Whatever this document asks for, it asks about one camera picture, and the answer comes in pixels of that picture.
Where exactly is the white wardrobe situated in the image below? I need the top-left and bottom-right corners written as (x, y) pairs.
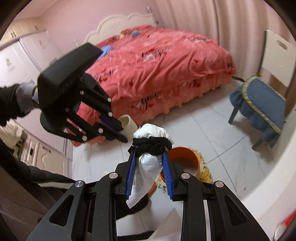
top-left (1, 18), bottom-right (73, 177)

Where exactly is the pink curtain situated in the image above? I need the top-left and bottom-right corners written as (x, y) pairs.
top-left (156, 0), bottom-right (290, 79)

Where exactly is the white headboard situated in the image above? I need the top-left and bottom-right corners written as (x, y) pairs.
top-left (84, 6), bottom-right (159, 45)

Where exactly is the roll of tape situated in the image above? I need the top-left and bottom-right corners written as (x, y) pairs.
top-left (118, 114), bottom-right (138, 140)

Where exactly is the white folding chair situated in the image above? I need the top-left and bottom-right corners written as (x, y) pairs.
top-left (257, 30), bottom-right (295, 116)

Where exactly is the orange trash bin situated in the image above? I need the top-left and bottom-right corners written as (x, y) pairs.
top-left (148, 147), bottom-right (200, 197)

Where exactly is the left hand in glove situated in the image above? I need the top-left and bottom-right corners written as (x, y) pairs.
top-left (1, 81), bottom-right (39, 126)

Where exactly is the red bed cover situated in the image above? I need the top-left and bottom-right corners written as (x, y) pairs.
top-left (67, 24), bottom-right (237, 147)

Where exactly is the white tissue with black scrunchie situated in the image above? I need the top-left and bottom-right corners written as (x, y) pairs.
top-left (126, 123), bottom-right (174, 208)

